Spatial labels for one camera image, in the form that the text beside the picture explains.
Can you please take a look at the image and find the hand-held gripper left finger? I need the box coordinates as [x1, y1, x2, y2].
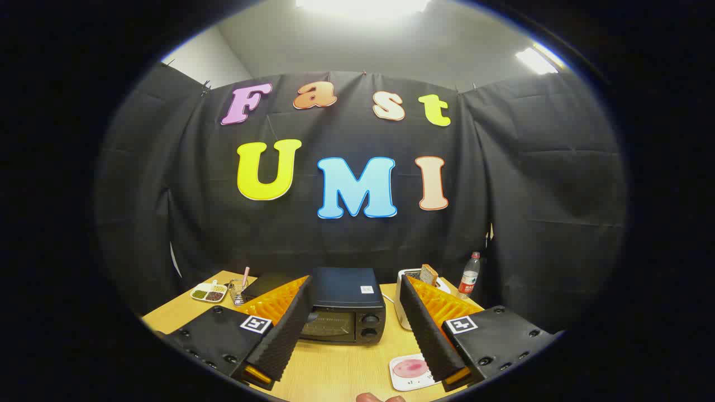
[154, 275, 317, 391]

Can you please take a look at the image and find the black flat box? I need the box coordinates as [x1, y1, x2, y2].
[241, 273, 297, 301]

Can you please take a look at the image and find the black backdrop cloth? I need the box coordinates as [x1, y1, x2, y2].
[95, 61, 629, 336]

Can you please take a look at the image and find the white toaster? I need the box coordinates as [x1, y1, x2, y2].
[394, 269, 452, 330]

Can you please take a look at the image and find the white divided dish with beans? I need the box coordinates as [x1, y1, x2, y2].
[190, 281, 228, 303]

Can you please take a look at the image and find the ceiling light panel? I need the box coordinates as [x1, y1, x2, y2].
[295, 0, 433, 17]
[515, 44, 565, 75]

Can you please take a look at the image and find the black toaster oven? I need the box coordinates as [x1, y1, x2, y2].
[299, 267, 387, 345]

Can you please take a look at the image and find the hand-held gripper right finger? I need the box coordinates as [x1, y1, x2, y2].
[399, 274, 565, 393]

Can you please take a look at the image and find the pink ham slice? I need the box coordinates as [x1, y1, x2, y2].
[394, 359, 430, 379]

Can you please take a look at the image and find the metal wire basket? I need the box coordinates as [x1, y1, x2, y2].
[228, 278, 249, 306]

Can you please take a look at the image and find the clear water bottle red label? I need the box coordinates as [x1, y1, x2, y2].
[458, 252, 481, 299]

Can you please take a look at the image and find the white square plate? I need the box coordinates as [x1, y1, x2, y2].
[389, 353, 439, 391]

